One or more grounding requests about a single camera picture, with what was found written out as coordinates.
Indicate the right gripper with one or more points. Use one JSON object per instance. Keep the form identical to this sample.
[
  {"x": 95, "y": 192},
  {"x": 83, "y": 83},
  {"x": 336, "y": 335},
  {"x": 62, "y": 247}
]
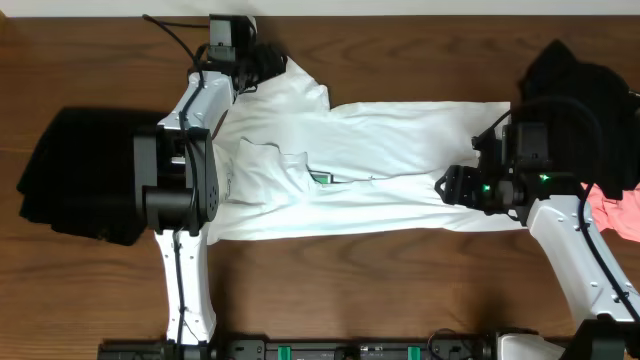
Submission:
[{"x": 463, "y": 186}]

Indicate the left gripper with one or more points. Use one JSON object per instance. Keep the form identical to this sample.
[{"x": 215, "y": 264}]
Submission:
[{"x": 267, "y": 64}]

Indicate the white printed t-shirt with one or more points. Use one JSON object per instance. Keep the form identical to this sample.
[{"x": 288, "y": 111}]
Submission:
[{"x": 291, "y": 165}]

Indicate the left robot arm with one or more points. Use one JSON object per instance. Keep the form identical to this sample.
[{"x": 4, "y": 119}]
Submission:
[{"x": 177, "y": 191}]

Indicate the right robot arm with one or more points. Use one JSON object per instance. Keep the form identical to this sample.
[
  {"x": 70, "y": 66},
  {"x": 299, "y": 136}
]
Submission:
[{"x": 552, "y": 206}]

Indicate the black garment right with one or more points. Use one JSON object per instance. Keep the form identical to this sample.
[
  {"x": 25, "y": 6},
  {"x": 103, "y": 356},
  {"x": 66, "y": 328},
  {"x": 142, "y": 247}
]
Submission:
[{"x": 592, "y": 118}]

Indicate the pink garment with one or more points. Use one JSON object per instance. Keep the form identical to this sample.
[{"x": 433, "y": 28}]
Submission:
[{"x": 621, "y": 216}]

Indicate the black folded garment left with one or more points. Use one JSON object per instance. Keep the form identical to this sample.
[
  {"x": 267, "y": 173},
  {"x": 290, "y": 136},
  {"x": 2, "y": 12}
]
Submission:
[{"x": 80, "y": 177}]

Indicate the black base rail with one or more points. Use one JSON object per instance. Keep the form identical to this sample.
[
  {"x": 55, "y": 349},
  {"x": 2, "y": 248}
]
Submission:
[{"x": 444, "y": 345}]

